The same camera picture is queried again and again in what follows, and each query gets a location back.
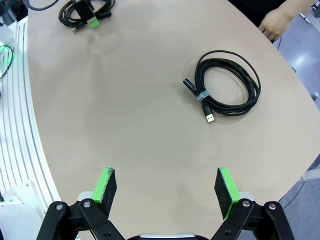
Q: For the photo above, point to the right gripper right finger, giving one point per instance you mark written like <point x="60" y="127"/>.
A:
<point x="225" y="195"/>

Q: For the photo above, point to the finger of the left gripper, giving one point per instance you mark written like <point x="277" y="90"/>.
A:
<point x="85" y="11"/>

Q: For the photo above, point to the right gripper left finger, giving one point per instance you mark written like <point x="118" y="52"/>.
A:
<point x="105" y="195"/>

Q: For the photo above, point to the person's left forearm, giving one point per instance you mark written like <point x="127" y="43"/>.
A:
<point x="296" y="13"/>

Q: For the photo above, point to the person's left hand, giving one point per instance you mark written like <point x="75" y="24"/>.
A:
<point x="275" y="23"/>

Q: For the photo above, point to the person in black t-shirt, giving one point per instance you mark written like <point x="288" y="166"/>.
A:
<point x="250" y="7"/>

